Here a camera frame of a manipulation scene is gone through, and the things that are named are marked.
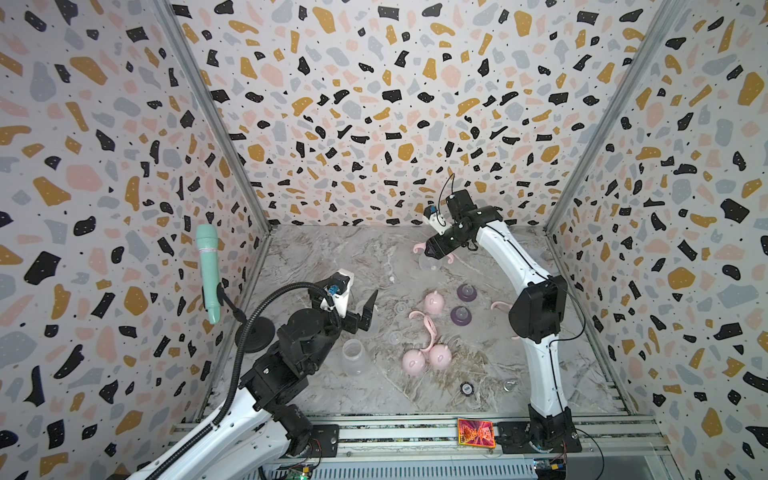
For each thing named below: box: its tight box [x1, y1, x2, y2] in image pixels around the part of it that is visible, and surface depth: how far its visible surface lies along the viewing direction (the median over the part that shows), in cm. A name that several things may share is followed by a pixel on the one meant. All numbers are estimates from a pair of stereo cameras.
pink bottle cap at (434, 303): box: [423, 290, 445, 315], surface depth 99 cm
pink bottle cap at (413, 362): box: [402, 349, 426, 377], surface depth 85 cm
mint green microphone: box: [195, 224, 221, 325], surface depth 70 cm
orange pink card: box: [457, 418, 496, 449], surface depth 76 cm
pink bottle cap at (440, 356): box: [429, 344, 452, 370], surface depth 87 cm
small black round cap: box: [460, 382, 474, 397], surface depth 84 cm
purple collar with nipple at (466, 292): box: [456, 283, 478, 302], surface depth 103 cm
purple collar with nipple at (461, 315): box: [450, 306, 472, 327], surface depth 97 cm
